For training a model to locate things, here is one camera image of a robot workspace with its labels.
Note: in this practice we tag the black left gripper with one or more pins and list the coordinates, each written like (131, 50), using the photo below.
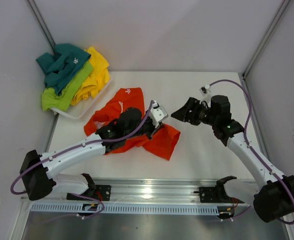
(153, 130)

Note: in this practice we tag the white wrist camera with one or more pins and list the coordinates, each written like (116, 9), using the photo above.
(206, 92)
(157, 114)

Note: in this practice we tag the white perforated plastic basket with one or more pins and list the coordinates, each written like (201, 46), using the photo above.
(78, 111)

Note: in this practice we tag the orange shorts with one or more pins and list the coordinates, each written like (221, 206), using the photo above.
(163, 142)

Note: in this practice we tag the teal shorts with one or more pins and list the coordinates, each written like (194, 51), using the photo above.
(62, 66)

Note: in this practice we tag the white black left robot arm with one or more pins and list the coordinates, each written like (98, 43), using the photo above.
(42, 173)

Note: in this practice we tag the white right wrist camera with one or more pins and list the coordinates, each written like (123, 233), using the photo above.
(206, 92)

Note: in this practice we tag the lime green shorts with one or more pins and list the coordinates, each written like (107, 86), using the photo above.
(49, 99)

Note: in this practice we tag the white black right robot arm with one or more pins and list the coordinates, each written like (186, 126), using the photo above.
(275, 198)

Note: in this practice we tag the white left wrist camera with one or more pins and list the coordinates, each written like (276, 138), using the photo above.
(157, 114)

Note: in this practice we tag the white slotted cable duct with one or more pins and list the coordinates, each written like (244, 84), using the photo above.
(110, 208)

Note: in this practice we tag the aluminium frame post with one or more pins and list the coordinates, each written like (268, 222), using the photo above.
(33, 7)
(271, 29)

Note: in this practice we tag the yellow shorts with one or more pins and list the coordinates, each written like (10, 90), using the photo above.
(96, 80)

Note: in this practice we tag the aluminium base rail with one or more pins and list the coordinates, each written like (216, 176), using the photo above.
(151, 191)

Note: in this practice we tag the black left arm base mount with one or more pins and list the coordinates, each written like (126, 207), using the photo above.
(99, 192)

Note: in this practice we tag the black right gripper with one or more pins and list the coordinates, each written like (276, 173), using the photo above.
(183, 114)

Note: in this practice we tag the aluminium frame post right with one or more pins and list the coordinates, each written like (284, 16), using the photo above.
(271, 29)

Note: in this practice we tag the aluminium frame post left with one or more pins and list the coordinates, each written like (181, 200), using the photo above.
(33, 7)

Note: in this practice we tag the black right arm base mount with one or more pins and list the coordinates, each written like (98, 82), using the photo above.
(215, 194)

